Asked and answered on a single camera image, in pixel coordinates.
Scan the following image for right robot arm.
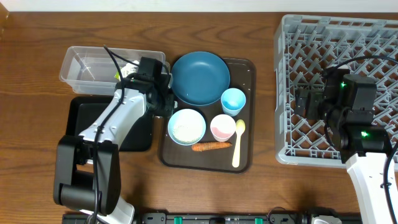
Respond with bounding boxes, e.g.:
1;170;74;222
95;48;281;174
294;67;397;223

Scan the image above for white tissue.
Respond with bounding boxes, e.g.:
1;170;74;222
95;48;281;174
121;63;138;78

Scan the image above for clear plastic bin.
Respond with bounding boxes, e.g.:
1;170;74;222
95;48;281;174
59;46;169;96

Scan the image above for yellow green snack wrapper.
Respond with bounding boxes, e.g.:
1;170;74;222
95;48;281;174
114;72;121;81

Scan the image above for light blue cup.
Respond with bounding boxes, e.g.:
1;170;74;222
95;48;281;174
221;88;246;116

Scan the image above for orange carrot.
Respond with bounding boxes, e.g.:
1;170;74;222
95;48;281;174
192;142;232;152

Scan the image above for pink cup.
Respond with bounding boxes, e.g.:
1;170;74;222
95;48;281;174
210;114;236;142

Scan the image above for black plastic tray bin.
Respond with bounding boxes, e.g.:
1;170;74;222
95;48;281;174
65;96;153;152

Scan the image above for small light blue rice bowl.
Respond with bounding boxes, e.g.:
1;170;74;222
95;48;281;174
167;109;206;146

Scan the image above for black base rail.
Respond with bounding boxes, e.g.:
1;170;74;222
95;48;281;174
61;212;363;224

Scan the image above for pale yellow plastic spoon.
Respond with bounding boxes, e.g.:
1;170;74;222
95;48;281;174
232;119;246;168

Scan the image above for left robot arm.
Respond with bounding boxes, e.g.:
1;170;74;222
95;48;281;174
53;73;175;223

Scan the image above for brown serving tray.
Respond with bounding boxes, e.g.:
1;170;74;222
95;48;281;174
159;58;256;174

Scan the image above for large dark blue bowl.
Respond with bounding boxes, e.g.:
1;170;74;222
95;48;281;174
172;52;231;106

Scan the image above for grey dishwasher rack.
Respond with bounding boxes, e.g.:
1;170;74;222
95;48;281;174
274;14;397;168

